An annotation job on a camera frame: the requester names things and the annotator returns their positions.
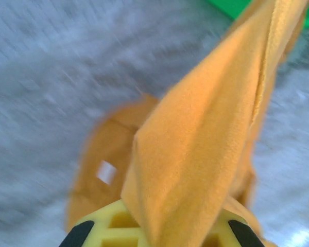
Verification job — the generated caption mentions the orange printed t-shirt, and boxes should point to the orange printed t-shirt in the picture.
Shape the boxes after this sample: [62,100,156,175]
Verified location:
[64,0,309,247]

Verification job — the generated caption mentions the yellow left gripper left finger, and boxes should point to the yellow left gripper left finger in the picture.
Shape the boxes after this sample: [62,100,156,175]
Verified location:
[58,200,150,247]

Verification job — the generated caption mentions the green plastic basket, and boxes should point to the green plastic basket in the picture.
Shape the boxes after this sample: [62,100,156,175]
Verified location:
[205,0,309,29]

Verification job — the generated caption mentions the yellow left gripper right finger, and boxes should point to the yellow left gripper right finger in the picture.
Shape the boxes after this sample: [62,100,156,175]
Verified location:
[202,208,265,247]

